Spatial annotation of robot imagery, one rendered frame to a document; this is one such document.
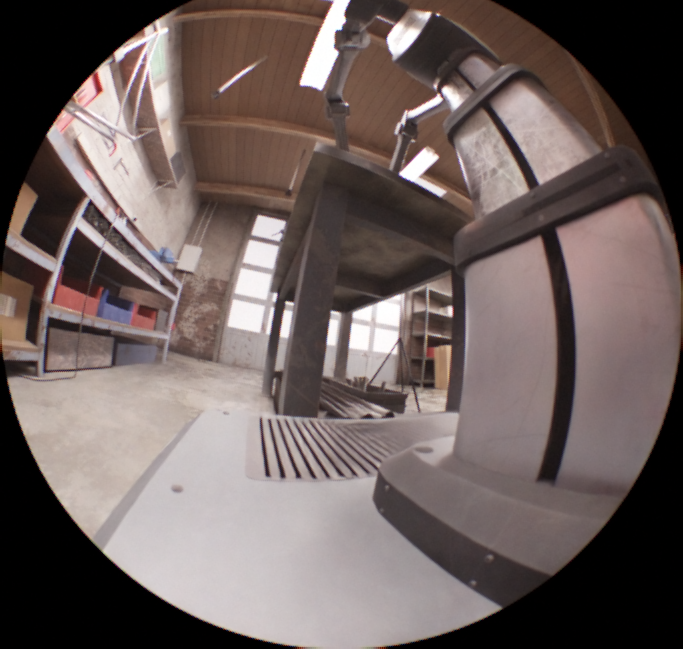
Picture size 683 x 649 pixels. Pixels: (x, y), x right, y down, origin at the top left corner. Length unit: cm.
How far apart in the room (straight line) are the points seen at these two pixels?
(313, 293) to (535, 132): 48
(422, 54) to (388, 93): 235
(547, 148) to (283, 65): 265
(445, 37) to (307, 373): 72
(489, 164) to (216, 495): 28
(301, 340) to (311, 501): 39
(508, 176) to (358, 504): 23
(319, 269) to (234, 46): 259
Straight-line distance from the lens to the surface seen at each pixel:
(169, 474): 17
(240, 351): 375
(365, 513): 15
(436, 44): 48
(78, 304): 136
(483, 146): 21
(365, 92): 280
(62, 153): 111
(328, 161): 63
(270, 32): 268
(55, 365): 134
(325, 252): 55
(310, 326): 50
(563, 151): 17
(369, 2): 81
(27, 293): 118
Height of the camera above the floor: 35
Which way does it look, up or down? 14 degrees up
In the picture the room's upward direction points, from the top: 7 degrees clockwise
